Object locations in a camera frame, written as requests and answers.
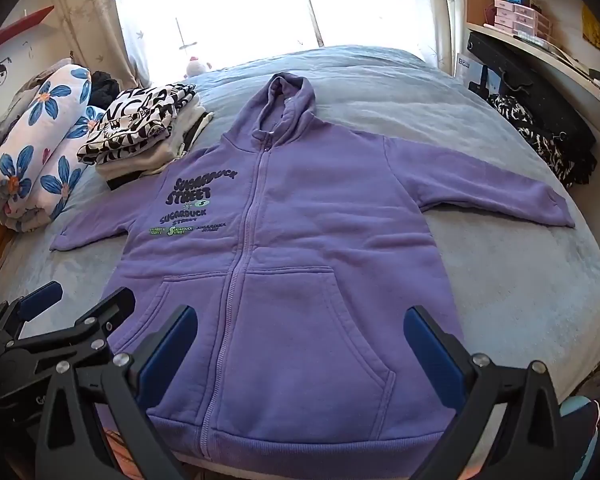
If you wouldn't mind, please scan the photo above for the red wall shelf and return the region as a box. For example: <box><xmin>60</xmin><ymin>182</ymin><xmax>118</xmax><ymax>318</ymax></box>
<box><xmin>0</xmin><ymin>5</ymin><xmax>56</xmax><ymax>48</ymax></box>

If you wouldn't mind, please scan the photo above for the white cardboard box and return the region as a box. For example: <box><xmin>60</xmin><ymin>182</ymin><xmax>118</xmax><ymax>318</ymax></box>
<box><xmin>455</xmin><ymin>51</ymin><xmax>503</xmax><ymax>96</ymax></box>

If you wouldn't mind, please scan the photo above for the purple zip hoodie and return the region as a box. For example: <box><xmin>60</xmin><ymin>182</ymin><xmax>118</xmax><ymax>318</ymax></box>
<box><xmin>50</xmin><ymin>72</ymin><xmax>577</xmax><ymax>467</ymax></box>

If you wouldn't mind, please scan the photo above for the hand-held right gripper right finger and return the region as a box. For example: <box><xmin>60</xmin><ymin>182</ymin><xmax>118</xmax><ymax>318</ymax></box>
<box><xmin>402</xmin><ymin>305</ymin><xmax>598</xmax><ymax>480</ymax></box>

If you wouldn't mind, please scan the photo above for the cream folded garment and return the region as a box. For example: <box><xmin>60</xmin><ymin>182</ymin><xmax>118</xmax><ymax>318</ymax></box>
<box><xmin>97</xmin><ymin>105</ymin><xmax>215</xmax><ymax>181</ymax></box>

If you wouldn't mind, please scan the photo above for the beige curtain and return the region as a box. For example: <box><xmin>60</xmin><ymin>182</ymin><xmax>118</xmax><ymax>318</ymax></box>
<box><xmin>50</xmin><ymin>0</ymin><xmax>146</xmax><ymax>88</ymax></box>
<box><xmin>437</xmin><ymin>0</ymin><xmax>468</xmax><ymax>78</ymax></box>

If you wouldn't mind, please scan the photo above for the grey bed blanket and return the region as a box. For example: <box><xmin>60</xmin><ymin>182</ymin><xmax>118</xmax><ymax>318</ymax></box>
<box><xmin>0</xmin><ymin>45</ymin><xmax>600</xmax><ymax>441</ymax></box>

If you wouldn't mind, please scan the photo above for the pink drawer organizer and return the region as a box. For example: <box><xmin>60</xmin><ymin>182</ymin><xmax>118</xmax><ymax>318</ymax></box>
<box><xmin>492</xmin><ymin>0</ymin><xmax>551</xmax><ymax>41</ymax></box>

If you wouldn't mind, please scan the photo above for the black white printed folded garment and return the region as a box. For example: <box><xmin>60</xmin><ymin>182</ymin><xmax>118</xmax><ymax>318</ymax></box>
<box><xmin>76</xmin><ymin>82</ymin><xmax>198</xmax><ymax>167</ymax></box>

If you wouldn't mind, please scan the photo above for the dark clothes pile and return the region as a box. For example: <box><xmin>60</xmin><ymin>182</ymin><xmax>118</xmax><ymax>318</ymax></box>
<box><xmin>89</xmin><ymin>70</ymin><xmax>121</xmax><ymax>108</ymax></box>

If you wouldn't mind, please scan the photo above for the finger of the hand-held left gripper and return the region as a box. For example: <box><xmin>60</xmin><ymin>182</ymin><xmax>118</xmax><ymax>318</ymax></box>
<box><xmin>0</xmin><ymin>286</ymin><xmax>137</xmax><ymax>367</ymax></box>
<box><xmin>0</xmin><ymin>281</ymin><xmax>64</xmax><ymax>346</ymax></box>

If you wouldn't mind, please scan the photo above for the white plush toy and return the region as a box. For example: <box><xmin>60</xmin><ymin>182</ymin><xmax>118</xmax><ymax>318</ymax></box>
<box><xmin>185</xmin><ymin>55</ymin><xmax>213</xmax><ymax>78</ymax></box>

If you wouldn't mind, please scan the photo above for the rolled floral blanket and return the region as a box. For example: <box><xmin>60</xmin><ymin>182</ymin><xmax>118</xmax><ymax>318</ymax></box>
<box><xmin>0</xmin><ymin>64</ymin><xmax>106</xmax><ymax>233</ymax></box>

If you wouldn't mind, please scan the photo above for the teal fabric item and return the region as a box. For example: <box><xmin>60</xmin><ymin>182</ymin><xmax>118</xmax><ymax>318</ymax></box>
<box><xmin>557</xmin><ymin>395</ymin><xmax>600</xmax><ymax>480</ymax></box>

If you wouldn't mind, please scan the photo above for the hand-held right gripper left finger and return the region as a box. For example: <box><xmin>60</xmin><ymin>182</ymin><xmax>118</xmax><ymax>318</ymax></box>
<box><xmin>34</xmin><ymin>304</ymin><xmax>199</xmax><ymax>480</ymax></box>

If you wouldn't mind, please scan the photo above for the wooden shelf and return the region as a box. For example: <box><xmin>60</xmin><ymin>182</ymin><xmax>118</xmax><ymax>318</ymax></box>
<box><xmin>467</xmin><ymin>20</ymin><xmax>600</xmax><ymax>126</ymax></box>

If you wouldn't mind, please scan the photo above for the black bag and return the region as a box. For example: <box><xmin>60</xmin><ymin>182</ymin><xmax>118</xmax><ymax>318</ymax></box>
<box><xmin>467</xmin><ymin>30</ymin><xmax>598</xmax><ymax>161</ymax></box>

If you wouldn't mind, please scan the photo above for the black white patterned cloth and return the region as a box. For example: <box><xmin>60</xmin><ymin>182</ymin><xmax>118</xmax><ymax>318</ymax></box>
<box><xmin>487</xmin><ymin>94</ymin><xmax>598</xmax><ymax>188</ymax></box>

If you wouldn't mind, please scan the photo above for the grey cloth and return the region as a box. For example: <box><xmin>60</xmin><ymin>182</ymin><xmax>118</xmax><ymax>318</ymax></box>
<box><xmin>0</xmin><ymin>57</ymin><xmax>76</xmax><ymax>136</ymax></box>

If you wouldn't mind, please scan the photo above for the hanging window ornament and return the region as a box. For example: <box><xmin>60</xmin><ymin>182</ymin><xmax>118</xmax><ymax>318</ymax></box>
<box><xmin>175</xmin><ymin>17</ymin><xmax>198</xmax><ymax>53</ymax></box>

